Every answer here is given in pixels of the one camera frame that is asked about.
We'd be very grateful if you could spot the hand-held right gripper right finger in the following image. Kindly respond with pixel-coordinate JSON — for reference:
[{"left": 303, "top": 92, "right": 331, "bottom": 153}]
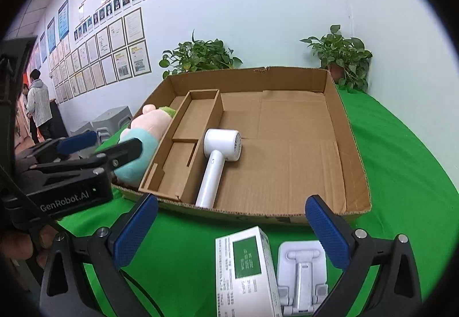
[{"left": 305, "top": 195, "right": 423, "bottom": 317}]

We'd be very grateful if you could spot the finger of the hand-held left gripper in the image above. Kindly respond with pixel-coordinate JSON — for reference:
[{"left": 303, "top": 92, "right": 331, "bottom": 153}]
[
  {"left": 16, "top": 132, "right": 98, "bottom": 161},
  {"left": 29, "top": 138, "right": 144, "bottom": 177}
]

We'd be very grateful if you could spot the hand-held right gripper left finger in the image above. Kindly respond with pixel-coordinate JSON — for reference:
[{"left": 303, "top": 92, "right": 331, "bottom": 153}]
[{"left": 39, "top": 193, "right": 159, "bottom": 317}]

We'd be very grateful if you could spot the pink pig plush toy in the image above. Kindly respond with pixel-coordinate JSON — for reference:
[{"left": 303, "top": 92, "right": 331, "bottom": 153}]
[{"left": 115, "top": 105, "right": 178, "bottom": 188}]

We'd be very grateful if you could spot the white folding phone stand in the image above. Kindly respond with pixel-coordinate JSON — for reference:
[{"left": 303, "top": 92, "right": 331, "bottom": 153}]
[{"left": 276, "top": 241, "right": 332, "bottom": 316}]

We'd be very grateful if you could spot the small narrow cardboard box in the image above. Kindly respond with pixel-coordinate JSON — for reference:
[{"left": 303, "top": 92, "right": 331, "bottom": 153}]
[{"left": 139, "top": 89, "right": 225, "bottom": 203}]

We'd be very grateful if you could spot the large shallow cardboard box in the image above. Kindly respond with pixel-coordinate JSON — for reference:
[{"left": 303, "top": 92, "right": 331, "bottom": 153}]
[{"left": 113, "top": 66, "right": 372, "bottom": 226}]

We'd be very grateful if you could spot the white hair dryer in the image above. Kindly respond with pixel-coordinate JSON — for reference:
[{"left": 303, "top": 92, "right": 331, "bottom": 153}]
[{"left": 195, "top": 128, "right": 242, "bottom": 208}]

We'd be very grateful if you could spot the white box with green label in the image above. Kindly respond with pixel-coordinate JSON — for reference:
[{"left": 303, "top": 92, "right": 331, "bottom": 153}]
[{"left": 215, "top": 226, "right": 284, "bottom": 317}]

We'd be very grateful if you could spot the person's left hand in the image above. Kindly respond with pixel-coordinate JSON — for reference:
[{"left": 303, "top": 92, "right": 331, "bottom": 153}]
[{"left": 0, "top": 225, "right": 60, "bottom": 269}]

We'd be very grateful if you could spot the grey plastic stool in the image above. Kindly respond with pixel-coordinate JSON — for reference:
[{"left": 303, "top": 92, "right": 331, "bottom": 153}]
[{"left": 70, "top": 121, "right": 97, "bottom": 138}]

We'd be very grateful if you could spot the stack of grey plastic stools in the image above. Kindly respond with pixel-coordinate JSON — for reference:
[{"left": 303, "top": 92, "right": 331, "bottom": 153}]
[{"left": 92, "top": 106, "right": 133, "bottom": 143}]

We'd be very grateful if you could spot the green tablecloth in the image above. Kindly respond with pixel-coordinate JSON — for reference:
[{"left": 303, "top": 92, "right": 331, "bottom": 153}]
[{"left": 57, "top": 89, "right": 459, "bottom": 317}]

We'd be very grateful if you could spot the bushy potted plant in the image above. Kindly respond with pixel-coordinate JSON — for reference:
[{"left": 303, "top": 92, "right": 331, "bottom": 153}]
[{"left": 159, "top": 30, "right": 244, "bottom": 80}]

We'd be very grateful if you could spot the potted plant in brown pot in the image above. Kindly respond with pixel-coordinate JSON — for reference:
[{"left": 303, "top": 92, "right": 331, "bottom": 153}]
[{"left": 299, "top": 24, "right": 374, "bottom": 93}]

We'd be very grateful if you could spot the black cable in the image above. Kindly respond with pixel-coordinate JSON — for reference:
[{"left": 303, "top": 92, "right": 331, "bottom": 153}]
[{"left": 122, "top": 272, "right": 164, "bottom": 317}]

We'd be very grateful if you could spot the wall of framed certificates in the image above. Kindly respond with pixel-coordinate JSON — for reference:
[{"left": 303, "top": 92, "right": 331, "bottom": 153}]
[{"left": 46, "top": 7, "right": 152, "bottom": 104}]

